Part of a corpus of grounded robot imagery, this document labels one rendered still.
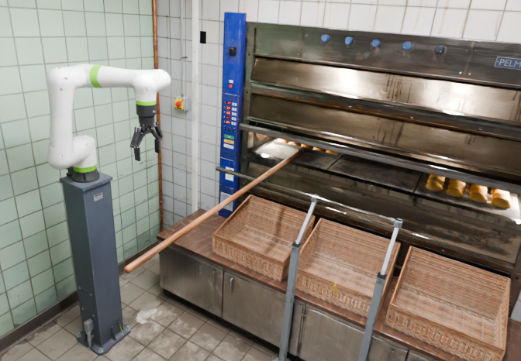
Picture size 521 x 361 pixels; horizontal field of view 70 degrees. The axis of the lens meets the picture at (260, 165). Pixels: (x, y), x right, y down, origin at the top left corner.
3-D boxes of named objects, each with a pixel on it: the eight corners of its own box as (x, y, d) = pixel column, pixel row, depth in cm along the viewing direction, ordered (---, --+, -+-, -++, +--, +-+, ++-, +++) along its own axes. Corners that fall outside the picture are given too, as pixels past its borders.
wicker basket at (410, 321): (400, 279, 248) (409, 244, 238) (497, 315, 223) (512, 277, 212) (382, 325, 209) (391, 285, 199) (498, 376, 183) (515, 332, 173)
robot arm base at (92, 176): (54, 173, 219) (53, 163, 217) (77, 166, 231) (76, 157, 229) (83, 185, 208) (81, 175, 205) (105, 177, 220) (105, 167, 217)
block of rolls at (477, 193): (434, 163, 289) (436, 156, 287) (506, 178, 268) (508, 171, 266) (424, 190, 239) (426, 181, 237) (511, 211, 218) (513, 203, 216)
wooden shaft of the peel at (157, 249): (128, 275, 145) (127, 269, 144) (122, 273, 147) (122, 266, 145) (301, 154, 286) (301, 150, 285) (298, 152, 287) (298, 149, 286)
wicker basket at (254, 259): (247, 224, 301) (250, 193, 291) (312, 248, 275) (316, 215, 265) (210, 252, 261) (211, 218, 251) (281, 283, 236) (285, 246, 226)
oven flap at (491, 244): (245, 183, 291) (251, 159, 289) (513, 265, 212) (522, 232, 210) (243, 183, 287) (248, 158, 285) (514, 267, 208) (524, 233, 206)
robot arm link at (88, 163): (63, 172, 208) (59, 139, 201) (83, 163, 222) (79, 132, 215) (84, 176, 205) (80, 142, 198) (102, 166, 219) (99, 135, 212)
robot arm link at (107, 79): (98, 90, 188) (95, 67, 184) (112, 86, 198) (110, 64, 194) (164, 94, 179) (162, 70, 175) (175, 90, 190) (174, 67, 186)
